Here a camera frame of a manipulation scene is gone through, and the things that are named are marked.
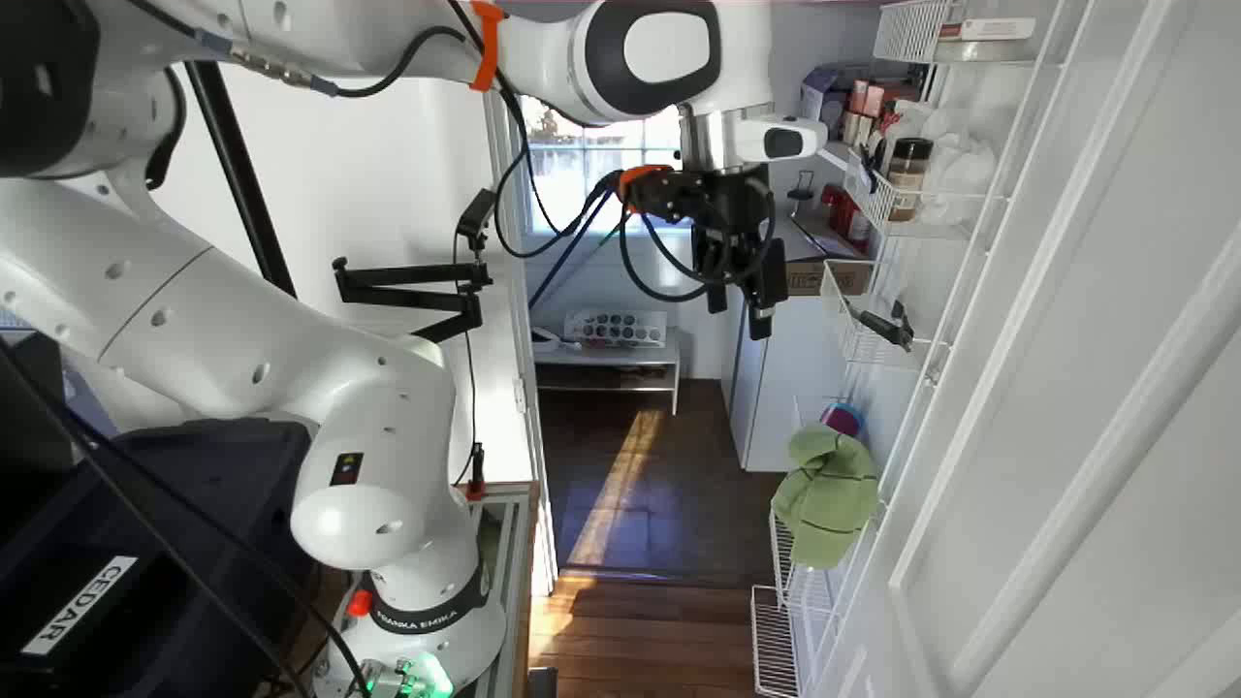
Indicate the white panel door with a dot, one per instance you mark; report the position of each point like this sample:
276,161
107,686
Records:
1063,503

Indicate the black camera tripod arm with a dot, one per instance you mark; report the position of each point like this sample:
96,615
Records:
453,288

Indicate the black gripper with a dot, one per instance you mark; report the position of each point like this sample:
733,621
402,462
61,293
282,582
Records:
729,236

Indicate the white wire door rack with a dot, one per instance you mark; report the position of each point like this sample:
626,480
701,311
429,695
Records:
892,262

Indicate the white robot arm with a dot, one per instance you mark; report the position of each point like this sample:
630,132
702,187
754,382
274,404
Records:
91,262

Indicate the white low bench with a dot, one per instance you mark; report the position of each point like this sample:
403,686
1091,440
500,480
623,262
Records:
613,352

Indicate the white cabinet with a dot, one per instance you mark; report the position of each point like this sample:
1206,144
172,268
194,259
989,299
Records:
785,382

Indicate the green cloth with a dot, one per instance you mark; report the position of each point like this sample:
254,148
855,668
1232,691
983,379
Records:
828,496

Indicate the pink and blue cups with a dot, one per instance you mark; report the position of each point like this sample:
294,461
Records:
844,421

